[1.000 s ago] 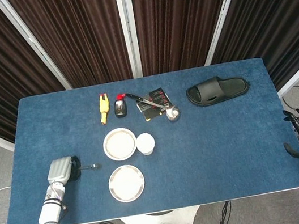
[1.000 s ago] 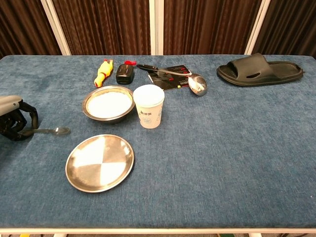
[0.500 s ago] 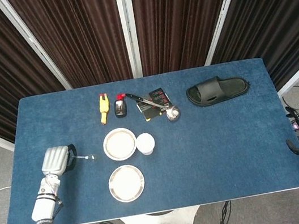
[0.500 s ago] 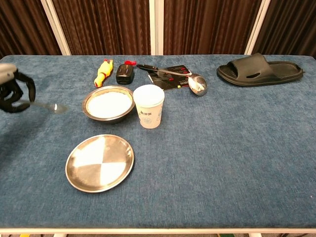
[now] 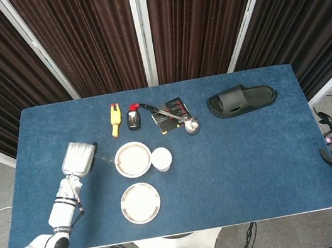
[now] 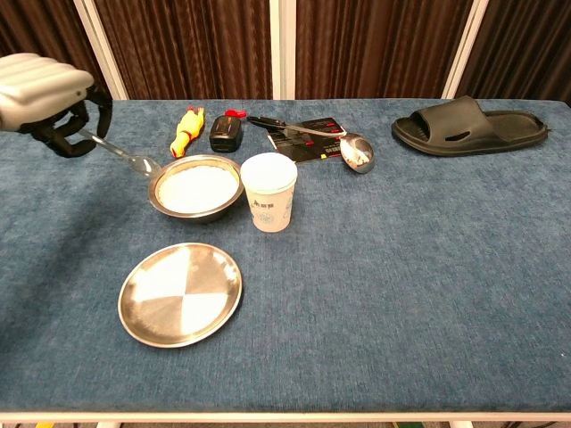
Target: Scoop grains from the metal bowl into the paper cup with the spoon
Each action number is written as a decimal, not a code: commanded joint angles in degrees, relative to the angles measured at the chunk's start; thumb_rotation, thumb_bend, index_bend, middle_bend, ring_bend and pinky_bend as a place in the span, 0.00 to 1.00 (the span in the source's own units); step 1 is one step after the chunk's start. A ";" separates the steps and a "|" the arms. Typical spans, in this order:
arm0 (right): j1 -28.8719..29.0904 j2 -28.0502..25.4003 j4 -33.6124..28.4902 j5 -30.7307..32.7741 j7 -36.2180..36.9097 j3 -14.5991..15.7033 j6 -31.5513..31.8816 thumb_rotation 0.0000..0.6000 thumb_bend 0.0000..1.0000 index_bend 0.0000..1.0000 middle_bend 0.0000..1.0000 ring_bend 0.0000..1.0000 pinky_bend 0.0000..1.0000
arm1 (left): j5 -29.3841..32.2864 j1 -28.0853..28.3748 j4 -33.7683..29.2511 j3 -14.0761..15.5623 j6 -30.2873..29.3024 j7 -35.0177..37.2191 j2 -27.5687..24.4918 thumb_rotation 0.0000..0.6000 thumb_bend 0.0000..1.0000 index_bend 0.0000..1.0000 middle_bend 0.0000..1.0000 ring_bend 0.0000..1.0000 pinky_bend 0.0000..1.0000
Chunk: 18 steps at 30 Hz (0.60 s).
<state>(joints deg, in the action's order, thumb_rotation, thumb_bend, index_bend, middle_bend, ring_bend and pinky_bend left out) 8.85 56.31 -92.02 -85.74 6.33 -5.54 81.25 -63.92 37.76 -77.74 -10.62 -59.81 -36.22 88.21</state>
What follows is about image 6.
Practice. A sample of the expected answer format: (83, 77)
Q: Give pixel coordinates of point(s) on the steel bowl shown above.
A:
(196, 216)

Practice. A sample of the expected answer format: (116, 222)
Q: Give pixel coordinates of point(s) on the steel plate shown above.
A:
(178, 296)

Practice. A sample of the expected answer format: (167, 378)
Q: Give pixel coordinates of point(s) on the black rubber slipper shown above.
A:
(468, 134)

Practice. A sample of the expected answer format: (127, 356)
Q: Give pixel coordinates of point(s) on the white frame post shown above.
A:
(464, 49)
(105, 49)
(283, 49)

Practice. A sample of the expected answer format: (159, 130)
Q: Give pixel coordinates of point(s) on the black printed booklet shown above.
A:
(308, 142)

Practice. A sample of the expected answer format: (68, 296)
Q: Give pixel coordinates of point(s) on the small metal spoon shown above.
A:
(143, 165)

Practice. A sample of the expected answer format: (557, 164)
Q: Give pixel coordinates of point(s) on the brown pleated curtain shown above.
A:
(374, 49)
(40, 31)
(522, 49)
(187, 49)

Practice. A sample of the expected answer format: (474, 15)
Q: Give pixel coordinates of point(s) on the small black device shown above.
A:
(226, 134)

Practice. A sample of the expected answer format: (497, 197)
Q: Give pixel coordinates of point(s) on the white paper cup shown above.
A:
(270, 200)

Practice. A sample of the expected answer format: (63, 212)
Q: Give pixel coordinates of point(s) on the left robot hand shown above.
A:
(40, 89)

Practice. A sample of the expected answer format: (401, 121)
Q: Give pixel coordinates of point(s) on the yellow rubber chicken toy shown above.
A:
(185, 134)

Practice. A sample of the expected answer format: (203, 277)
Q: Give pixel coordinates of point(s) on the blue tablecloth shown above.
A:
(379, 290)

